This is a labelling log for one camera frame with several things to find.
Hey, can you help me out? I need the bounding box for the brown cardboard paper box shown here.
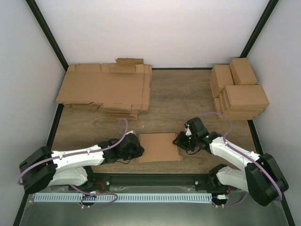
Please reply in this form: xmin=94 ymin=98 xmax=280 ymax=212
xmin=136 ymin=133 xmax=183 ymax=163

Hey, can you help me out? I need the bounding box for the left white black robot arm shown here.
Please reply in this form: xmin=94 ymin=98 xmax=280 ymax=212
xmin=19 ymin=133 xmax=144 ymax=194

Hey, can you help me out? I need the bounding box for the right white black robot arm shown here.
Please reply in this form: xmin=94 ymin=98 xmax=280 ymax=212
xmin=173 ymin=117 xmax=289 ymax=206

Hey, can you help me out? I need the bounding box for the folded cardboard box front bottom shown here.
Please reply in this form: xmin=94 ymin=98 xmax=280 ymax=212
xmin=214 ymin=98 xmax=260 ymax=121

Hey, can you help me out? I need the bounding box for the folded cardboard box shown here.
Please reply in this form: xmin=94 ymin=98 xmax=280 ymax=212
xmin=230 ymin=58 xmax=257 ymax=85
xmin=223 ymin=84 xmax=269 ymax=112
xmin=214 ymin=98 xmax=260 ymax=121
xmin=209 ymin=65 xmax=234 ymax=98

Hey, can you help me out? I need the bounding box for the folded cardboard box front top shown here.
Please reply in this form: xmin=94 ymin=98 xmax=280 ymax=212
xmin=223 ymin=84 xmax=269 ymax=112

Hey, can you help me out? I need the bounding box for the folded cardboard box back left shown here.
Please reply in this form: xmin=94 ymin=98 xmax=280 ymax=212
xmin=209 ymin=65 xmax=234 ymax=98

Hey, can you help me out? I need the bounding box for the folded cardboard box back right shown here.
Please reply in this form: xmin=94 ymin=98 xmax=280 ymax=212
xmin=230 ymin=58 xmax=257 ymax=85

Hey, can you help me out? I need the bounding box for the stack of flat cardboard sheets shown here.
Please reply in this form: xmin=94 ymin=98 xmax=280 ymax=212
xmin=55 ymin=58 xmax=152 ymax=120

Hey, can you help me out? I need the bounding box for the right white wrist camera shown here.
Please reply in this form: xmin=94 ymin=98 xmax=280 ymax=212
xmin=185 ymin=126 xmax=191 ymax=137

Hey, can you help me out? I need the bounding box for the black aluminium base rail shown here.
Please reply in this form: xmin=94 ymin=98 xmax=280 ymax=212
xmin=95 ymin=173 xmax=214 ymax=191

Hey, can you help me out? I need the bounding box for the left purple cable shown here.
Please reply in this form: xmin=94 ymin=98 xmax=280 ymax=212
xmin=18 ymin=118 xmax=129 ymax=209

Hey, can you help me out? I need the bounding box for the light blue slotted cable duct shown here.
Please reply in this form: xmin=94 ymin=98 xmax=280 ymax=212
xmin=34 ymin=193 xmax=212 ymax=203

